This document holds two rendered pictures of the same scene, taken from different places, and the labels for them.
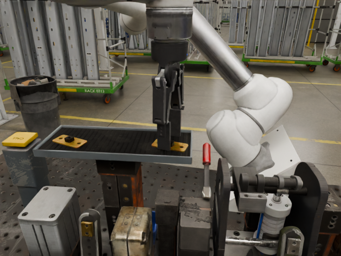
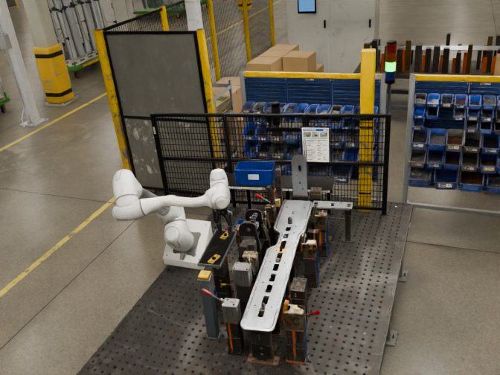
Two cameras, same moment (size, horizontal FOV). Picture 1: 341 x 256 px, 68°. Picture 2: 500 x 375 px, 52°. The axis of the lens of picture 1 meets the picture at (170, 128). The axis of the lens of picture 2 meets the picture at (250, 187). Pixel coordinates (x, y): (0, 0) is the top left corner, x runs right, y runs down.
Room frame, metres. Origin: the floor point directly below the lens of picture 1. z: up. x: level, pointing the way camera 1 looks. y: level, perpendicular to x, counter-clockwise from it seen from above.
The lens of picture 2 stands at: (-0.16, 2.61, 2.90)
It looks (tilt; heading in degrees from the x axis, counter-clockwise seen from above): 28 degrees down; 281
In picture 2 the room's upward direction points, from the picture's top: 5 degrees counter-clockwise
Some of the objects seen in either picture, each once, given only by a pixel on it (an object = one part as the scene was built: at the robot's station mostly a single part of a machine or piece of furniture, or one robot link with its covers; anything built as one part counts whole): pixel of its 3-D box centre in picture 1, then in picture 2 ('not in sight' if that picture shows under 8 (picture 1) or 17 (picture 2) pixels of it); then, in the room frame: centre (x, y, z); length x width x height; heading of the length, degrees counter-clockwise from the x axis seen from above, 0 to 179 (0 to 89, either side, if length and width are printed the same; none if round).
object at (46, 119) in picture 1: (39, 109); not in sight; (2.83, 1.57, 0.36); 0.54 x 0.50 x 0.73; 168
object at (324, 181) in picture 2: not in sight; (277, 182); (0.32, -0.98, 1.02); 0.90 x 0.22 x 0.03; 175
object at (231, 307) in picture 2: not in sight; (233, 327); (0.42, 0.50, 0.88); 0.11 x 0.10 x 0.36; 175
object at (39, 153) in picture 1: (118, 142); (217, 247); (0.55, 0.13, 1.16); 0.37 x 0.14 x 0.02; 85
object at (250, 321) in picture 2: not in sight; (281, 253); (0.19, -0.05, 1.00); 1.38 x 0.22 x 0.02; 85
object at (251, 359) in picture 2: not in sight; (261, 340); (0.25, 0.56, 0.84); 0.18 x 0.06 x 0.29; 175
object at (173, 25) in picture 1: (169, 25); not in sight; (0.53, 0.00, 1.43); 0.09 x 0.09 x 0.06
